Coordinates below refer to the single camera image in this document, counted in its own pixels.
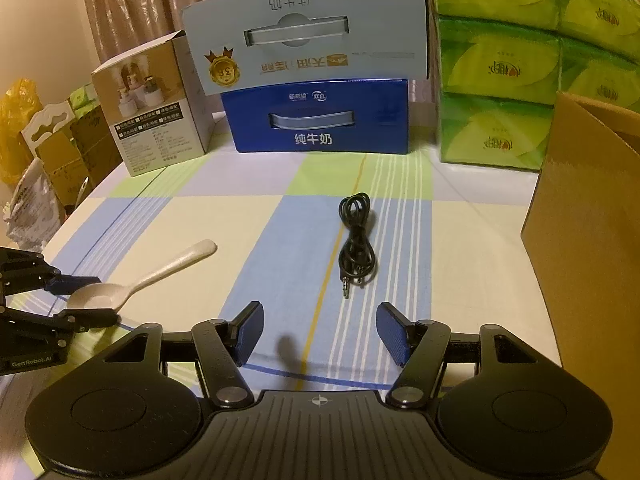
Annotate green tissue pack stack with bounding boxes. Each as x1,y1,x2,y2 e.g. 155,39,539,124
434,0,639,171

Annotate light blue milk carton box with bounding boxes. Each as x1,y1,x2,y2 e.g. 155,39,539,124
182,0,428,94

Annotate brown cardboard box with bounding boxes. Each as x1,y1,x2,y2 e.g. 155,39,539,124
521,93,640,479

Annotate white and brown product box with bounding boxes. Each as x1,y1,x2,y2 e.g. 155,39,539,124
92,30,220,177

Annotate yellow plastic bag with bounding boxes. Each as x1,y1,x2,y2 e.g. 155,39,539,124
0,78,43,188

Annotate black audio cable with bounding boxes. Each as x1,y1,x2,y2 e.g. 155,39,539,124
337,192,378,302

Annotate dark blue milk carton box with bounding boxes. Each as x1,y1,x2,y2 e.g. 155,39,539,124
221,79,409,154

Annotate checkered tablecloth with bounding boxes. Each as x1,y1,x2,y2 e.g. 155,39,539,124
0,112,564,478

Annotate brown cardboard boxes on floor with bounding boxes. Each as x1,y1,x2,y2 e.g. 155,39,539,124
22,84,122,211

